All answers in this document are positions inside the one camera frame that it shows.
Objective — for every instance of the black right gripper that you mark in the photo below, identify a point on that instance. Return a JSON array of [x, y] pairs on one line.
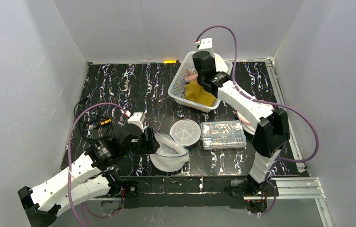
[[201, 81]]

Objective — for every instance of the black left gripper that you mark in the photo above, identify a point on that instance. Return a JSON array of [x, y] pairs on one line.
[[148, 141]]

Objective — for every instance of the yellow bra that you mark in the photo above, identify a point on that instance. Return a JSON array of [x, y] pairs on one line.
[[195, 93]]

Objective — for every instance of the white mesh bag blue trim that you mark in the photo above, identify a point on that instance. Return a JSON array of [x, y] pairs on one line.
[[173, 152]]

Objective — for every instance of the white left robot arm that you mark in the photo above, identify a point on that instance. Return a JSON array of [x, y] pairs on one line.
[[87, 177]]

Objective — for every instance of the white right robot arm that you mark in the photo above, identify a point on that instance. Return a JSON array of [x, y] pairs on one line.
[[271, 125]]

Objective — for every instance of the beige pink bra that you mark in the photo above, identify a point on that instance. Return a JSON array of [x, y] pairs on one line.
[[190, 76]]

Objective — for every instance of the white mesh bag pink trim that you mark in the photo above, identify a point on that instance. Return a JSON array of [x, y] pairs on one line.
[[246, 124]]

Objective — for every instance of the white plastic basket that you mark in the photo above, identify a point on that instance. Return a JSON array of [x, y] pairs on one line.
[[177, 90]]

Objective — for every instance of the yellow orange marker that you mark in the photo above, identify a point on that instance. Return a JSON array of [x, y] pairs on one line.
[[170, 61]]

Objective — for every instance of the clear plastic compartment box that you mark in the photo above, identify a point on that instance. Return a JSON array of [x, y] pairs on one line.
[[222, 135]]

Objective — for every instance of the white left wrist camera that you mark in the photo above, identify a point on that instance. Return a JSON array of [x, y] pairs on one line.
[[137, 119]]

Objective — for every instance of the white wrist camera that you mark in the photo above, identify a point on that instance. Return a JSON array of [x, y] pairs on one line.
[[205, 44], [137, 119]]

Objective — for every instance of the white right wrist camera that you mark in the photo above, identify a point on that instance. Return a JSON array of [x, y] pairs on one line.
[[205, 44]]

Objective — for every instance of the black base frame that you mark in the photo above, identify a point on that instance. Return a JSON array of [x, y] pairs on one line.
[[196, 191]]

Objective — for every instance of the aluminium rail frame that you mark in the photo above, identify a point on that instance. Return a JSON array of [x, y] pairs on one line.
[[296, 187]]

